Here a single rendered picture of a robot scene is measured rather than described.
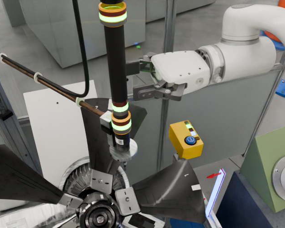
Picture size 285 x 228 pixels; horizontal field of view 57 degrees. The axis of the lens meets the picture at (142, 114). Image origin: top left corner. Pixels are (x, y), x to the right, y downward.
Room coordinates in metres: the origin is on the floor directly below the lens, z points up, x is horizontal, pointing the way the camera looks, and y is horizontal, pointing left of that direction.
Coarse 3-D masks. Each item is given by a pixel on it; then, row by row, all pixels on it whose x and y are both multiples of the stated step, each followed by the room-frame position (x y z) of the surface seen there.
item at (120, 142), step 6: (102, 0) 0.40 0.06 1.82; (108, 0) 0.40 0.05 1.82; (114, 0) 0.40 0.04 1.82; (120, 0) 0.41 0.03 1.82; (120, 138) 0.40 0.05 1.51; (126, 138) 0.40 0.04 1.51; (120, 144) 0.40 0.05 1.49; (126, 144) 0.40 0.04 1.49; (120, 150) 0.40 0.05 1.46; (126, 150) 0.40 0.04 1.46
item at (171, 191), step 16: (160, 176) 0.51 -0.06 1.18; (176, 176) 0.51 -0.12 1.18; (192, 176) 0.52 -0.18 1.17; (144, 192) 0.45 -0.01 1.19; (160, 192) 0.45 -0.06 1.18; (176, 192) 0.46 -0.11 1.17; (192, 192) 0.46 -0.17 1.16; (144, 208) 0.39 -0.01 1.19; (160, 208) 0.40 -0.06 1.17; (176, 208) 0.41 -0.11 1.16; (192, 208) 0.41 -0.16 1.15
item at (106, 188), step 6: (96, 174) 0.47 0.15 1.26; (102, 174) 0.46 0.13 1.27; (108, 174) 0.46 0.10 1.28; (96, 180) 0.46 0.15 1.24; (102, 180) 0.45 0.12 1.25; (108, 180) 0.44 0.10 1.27; (96, 186) 0.44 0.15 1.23; (102, 186) 0.44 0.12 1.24; (108, 186) 0.43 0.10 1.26; (108, 192) 0.42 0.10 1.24
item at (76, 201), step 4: (64, 196) 0.39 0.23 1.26; (68, 196) 0.39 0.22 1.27; (72, 196) 0.39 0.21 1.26; (60, 200) 0.40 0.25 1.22; (64, 200) 0.40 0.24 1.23; (68, 200) 0.39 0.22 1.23; (72, 200) 0.39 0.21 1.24; (76, 200) 0.39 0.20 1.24; (80, 200) 0.39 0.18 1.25; (60, 204) 0.40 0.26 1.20; (64, 204) 0.40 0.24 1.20; (72, 204) 0.40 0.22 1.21; (76, 204) 0.39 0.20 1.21; (80, 204) 0.39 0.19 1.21; (72, 208) 0.40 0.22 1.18; (76, 208) 0.39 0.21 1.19
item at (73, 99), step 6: (6, 60) 0.68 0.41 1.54; (12, 66) 0.66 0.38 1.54; (18, 66) 0.65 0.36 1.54; (24, 72) 0.62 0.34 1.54; (48, 84) 0.57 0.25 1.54; (54, 90) 0.55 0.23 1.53; (60, 90) 0.54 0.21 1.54; (66, 96) 0.52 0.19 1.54; (72, 96) 0.51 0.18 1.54; (84, 102) 0.49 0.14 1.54; (90, 108) 0.47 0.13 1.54; (96, 114) 0.46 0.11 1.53; (102, 114) 0.45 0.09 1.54
